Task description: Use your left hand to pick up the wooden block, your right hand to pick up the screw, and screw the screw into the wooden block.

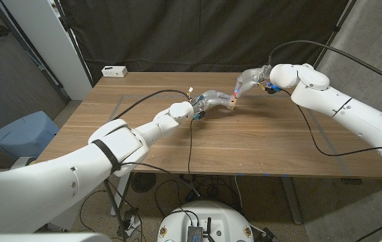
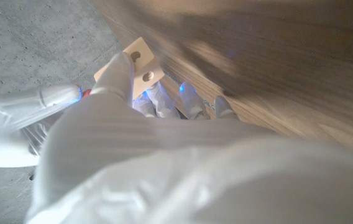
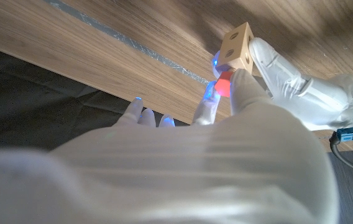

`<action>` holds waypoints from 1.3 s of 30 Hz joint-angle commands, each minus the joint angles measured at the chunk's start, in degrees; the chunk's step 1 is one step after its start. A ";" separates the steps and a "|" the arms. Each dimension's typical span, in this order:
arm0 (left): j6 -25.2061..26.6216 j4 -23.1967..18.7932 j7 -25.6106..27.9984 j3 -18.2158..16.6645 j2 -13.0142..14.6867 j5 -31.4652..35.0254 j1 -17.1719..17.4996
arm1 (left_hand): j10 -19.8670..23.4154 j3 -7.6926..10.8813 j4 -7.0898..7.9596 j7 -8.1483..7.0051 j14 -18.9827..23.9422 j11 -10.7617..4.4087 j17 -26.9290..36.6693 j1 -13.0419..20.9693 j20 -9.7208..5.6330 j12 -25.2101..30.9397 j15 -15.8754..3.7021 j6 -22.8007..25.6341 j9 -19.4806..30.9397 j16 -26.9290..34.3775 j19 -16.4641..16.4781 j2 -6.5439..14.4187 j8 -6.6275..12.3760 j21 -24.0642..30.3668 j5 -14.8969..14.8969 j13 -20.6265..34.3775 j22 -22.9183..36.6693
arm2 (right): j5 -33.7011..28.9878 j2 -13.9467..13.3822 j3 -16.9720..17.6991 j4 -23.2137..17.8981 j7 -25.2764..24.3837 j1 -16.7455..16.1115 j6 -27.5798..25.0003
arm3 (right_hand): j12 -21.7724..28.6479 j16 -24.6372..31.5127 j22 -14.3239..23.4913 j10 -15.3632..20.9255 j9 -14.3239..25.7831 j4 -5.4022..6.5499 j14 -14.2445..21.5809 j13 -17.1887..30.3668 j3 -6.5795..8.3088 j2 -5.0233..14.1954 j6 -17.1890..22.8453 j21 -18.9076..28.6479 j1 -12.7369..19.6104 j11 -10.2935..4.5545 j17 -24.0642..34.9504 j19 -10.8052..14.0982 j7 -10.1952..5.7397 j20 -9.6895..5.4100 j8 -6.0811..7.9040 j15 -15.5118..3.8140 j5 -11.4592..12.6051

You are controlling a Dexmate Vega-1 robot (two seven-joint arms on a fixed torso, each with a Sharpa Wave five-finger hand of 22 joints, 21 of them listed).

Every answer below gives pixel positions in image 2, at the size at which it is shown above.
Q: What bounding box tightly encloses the small wooden block with holes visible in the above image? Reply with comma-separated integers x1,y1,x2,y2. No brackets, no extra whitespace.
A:
93,36,165,100

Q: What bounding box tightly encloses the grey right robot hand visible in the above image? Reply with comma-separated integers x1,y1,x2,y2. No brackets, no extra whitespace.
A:
0,83,83,168

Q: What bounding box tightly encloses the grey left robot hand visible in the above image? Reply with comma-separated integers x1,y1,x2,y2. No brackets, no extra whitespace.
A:
24,51,353,224

